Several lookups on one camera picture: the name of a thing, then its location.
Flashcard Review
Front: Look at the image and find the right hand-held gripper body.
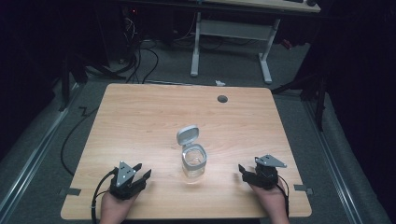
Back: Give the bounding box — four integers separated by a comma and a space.
248, 154, 288, 191

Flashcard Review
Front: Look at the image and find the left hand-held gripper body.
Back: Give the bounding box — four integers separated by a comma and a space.
108, 160, 148, 201

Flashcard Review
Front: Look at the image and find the clear glass jar grey lid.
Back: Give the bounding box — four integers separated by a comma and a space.
176, 124, 208, 185

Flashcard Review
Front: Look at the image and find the person's left hand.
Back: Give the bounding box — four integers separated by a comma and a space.
99, 189, 141, 224

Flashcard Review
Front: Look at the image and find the black stand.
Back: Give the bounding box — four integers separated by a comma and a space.
58, 51, 127, 112
270, 69, 329, 133

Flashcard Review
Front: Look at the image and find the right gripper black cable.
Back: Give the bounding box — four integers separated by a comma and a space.
276, 175, 290, 218

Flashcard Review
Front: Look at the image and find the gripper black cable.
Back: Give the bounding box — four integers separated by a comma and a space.
276, 175, 290, 218
91, 171, 117, 224

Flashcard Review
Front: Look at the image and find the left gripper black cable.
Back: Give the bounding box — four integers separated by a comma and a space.
91, 171, 117, 224

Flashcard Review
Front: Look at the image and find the metal floor rail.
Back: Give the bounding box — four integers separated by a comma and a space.
303, 98, 366, 224
0, 83, 82, 220

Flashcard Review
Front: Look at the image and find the long black floor cable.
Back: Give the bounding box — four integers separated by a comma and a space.
60, 106, 98, 177

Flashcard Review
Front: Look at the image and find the bundle of black cables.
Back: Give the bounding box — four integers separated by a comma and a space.
120, 17, 160, 85

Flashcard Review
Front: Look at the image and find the white frame desk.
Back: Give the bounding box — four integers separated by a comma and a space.
190, 0, 322, 85

